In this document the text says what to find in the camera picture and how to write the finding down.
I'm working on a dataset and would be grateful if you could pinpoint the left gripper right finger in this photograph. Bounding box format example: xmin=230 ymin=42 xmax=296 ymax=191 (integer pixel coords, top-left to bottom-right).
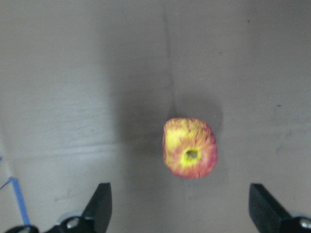
xmin=248 ymin=183 xmax=311 ymax=233

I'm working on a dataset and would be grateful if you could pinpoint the red yellow streaked apple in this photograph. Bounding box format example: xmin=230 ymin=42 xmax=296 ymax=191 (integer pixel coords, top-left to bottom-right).
xmin=162 ymin=117 xmax=218 ymax=179

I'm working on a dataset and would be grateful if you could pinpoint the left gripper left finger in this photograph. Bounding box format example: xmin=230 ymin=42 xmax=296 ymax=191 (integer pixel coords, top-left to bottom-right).
xmin=5 ymin=183 xmax=112 ymax=233

